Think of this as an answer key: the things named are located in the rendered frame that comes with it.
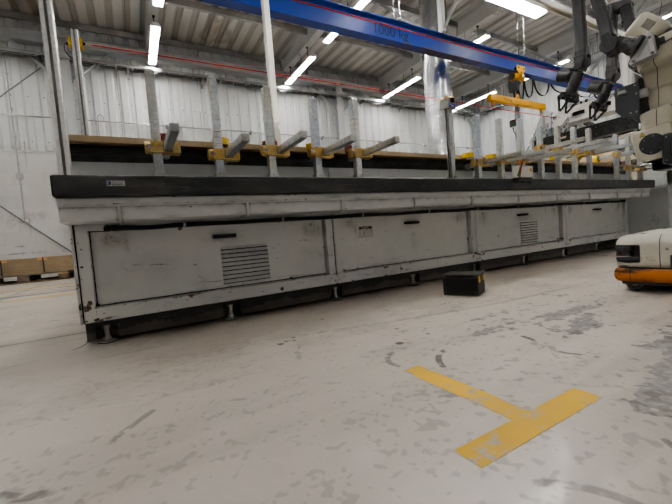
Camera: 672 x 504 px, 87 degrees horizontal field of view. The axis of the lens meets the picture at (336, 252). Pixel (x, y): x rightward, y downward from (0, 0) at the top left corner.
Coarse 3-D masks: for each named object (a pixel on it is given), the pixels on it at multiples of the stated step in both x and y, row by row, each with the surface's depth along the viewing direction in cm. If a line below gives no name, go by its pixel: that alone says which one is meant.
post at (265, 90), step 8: (264, 88) 170; (264, 96) 170; (264, 104) 170; (264, 112) 171; (264, 120) 172; (272, 120) 172; (264, 128) 173; (272, 128) 172; (272, 136) 172; (272, 144) 172; (272, 160) 172; (272, 168) 172
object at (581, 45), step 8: (576, 0) 189; (584, 0) 188; (576, 8) 189; (584, 8) 188; (576, 16) 190; (584, 16) 188; (576, 24) 190; (584, 24) 188; (576, 32) 190; (584, 32) 188; (576, 40) 191; (584, 40) 188; (576, 48) 191; (584, 48) 188; (576, 56) 191; (584, 56) 188; (584, 64) 189
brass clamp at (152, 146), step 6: (144, 144) 146; (150, 144) 146; (156, 144) 147; (162, 144) 148; (174, 144) 150; (150, 150) 147; (156, 150) 147; (162, 150) 148; (174, 150) 150; (180, 150) 152
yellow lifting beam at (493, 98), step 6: (492, 96) 647; (498, 96) 655; (504, 96) 664; (516, 96) 687; (492, 102) 653; (498, 102) 662; (504, 102) 665; (510, 102) 672; (516, 102) 681; (522, 102) 691; (528, 102) 700; (534, 102) 710; (528, 108) 713; (534, 108) 717; (540, 108) 720
